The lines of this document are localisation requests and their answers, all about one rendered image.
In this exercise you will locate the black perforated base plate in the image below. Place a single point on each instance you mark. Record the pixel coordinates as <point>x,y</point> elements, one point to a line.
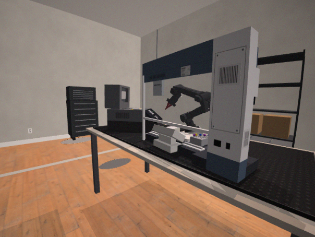
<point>285,177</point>

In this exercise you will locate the black thermal cycler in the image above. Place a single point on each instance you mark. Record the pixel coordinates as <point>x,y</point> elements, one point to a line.
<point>119,115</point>

